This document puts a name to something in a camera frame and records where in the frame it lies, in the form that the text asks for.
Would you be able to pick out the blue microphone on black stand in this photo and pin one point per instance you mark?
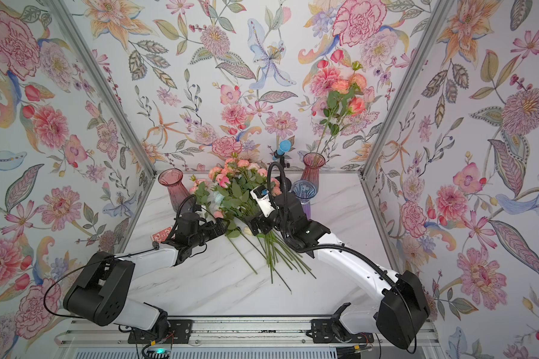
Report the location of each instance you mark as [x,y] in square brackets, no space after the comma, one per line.
[279,156]

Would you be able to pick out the single red pink rose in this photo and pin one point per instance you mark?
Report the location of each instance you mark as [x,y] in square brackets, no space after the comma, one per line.
[340,113]

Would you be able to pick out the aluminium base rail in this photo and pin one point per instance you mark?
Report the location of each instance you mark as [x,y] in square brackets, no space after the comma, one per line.
[241,337]

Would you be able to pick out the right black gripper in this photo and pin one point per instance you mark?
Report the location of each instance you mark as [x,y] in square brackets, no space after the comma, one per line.
[255,224]

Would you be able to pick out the purple blue glass vase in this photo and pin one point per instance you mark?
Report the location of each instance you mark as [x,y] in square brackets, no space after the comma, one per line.
[305,191]

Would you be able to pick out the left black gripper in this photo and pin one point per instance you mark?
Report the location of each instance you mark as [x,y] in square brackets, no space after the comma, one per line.
[215,231]

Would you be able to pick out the red playing card box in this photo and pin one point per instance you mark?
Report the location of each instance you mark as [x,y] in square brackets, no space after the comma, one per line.
[162,235]

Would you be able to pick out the smoky pink glass vase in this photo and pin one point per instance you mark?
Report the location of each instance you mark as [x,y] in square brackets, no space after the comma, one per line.
[172,180]

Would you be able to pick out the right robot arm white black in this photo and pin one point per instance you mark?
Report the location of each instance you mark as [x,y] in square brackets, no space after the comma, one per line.
[395,305]

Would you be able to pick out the pink flower bouquet green stems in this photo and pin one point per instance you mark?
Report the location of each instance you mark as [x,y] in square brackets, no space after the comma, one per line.
[227,194]

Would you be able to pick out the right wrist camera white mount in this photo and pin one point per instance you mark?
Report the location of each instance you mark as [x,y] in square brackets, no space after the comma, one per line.
[262,197]

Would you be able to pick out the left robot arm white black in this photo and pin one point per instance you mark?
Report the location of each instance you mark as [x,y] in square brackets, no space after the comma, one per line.
[101,293]

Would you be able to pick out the red glass vase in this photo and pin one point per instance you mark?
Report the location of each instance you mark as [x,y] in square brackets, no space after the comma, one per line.
[313,162]

